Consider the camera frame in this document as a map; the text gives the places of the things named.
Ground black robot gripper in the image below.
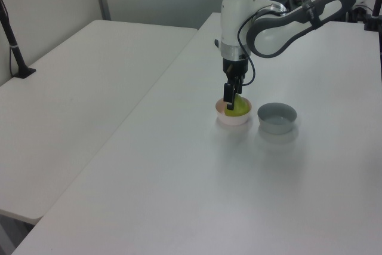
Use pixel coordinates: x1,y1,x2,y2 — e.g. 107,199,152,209
221,57,249,111

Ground green pear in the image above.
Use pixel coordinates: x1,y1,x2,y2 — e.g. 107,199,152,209
224,93,251,118

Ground pink bowl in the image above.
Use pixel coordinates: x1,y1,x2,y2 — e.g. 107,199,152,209
215,97,252,127

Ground grey bowl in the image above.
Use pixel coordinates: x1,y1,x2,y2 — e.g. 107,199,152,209
257,102,298,136

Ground black clamped pole stand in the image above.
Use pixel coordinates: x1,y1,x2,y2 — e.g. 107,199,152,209
362,0,382,32

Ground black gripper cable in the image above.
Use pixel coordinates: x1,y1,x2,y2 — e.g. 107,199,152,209
237,3,288,87

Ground black camera stand with clamp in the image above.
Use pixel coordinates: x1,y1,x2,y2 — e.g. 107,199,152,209
0,0,37,80

